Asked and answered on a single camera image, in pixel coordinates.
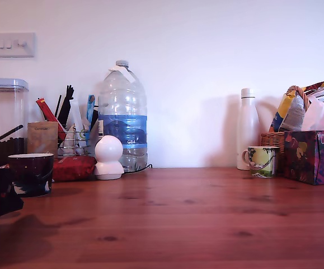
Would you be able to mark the dark starry mug white inside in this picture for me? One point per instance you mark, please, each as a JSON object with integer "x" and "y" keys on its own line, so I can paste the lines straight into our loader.
{"x": 33, "y": 173}

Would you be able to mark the black scoop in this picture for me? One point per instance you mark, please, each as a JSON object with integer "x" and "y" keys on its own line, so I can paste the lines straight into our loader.
{"x": 10, "y": 132}

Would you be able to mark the red patterned packet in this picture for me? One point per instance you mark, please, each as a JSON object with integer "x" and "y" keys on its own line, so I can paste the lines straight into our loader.
{"x": 72, "y": 168}

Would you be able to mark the clear storage container grey lid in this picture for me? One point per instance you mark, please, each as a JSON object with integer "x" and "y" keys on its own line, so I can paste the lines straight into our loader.
{"x": 5, "y": 112}

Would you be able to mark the thin black stick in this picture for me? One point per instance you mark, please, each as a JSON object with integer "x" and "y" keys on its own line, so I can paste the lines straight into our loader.
{"x": 58, "y": 106}

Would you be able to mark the white paper packet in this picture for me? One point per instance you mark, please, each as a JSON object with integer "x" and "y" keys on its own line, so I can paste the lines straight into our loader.
{"x": 77, "y": 120}

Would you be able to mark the black kitchen utensil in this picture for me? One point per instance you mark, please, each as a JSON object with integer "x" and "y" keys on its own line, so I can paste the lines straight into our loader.
{"x": 66, "y": 109}

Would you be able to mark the black flat sachet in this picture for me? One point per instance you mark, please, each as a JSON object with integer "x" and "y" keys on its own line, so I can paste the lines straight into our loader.
{"x": 95, "y": 120}

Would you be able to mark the blue striped sachet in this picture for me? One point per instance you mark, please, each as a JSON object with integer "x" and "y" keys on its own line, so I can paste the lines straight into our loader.
{"x": 91, "y": 107}

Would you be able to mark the large clear water bottle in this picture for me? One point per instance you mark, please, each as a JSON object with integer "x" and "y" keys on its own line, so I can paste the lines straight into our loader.
{"x": 122, "y": 126}

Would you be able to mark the white insulated bottle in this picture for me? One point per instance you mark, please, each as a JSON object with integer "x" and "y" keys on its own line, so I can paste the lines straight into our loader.
{"x": 248, "y": 126}

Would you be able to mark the green illustrated mug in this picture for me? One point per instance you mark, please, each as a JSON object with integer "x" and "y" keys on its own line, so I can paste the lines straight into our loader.
{"x": 262, "y": 162}

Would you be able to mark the wicker basket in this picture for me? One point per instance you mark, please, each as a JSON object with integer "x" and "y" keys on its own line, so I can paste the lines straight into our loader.
{"x": 272, "y": 141}

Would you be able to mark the yellow and silver snack bag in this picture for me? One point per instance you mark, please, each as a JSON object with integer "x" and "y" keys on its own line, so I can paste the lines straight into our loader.
{"x": 290, "y": 112}

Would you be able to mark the floral tissue box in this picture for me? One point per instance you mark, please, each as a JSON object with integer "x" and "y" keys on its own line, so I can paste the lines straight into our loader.
{"x": 310, "y": 157}

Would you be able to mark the white tissue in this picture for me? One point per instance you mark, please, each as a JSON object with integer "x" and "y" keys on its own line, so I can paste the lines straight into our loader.
{"x": 321, "y": 115}

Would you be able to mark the small white round camera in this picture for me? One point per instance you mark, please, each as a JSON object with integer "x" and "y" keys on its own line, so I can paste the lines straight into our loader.
{"x": 108, "y": 159}

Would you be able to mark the white wall light switch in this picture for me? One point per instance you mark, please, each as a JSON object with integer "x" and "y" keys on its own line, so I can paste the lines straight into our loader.
{"x": 13, "y": 45}

